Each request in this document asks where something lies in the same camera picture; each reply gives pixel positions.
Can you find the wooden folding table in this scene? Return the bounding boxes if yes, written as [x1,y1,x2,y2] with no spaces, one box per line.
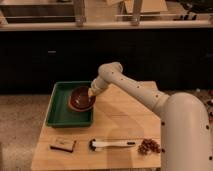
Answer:
[31,85,161,171]

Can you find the white handled brush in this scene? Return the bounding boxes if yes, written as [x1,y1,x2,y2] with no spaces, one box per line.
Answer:
[89,139,136,151]

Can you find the dark brown bowl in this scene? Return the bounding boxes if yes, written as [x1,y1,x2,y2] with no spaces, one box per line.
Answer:
[71,86,96,104]

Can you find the brown pine cone cluster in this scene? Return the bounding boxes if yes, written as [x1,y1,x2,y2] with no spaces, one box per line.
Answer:
[138,139,161,155]

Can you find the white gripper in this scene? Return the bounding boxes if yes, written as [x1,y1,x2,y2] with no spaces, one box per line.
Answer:
[88,84,101,97]

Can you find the long wooden counter shelf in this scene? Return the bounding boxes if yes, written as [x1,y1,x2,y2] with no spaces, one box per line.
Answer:
[0,0,213,31]

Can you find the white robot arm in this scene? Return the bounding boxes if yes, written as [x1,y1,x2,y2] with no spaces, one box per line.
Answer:
[91,62,213,171]

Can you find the orange-brown bowl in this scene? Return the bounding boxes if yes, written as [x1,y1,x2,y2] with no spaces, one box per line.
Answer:
[68,99,94,112]

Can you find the green plastic tray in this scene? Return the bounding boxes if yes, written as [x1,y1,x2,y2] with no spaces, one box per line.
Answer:
[46,81,93,128]

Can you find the small brown wooden block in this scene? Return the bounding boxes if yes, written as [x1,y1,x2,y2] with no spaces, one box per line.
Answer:
[50,138,76,153]

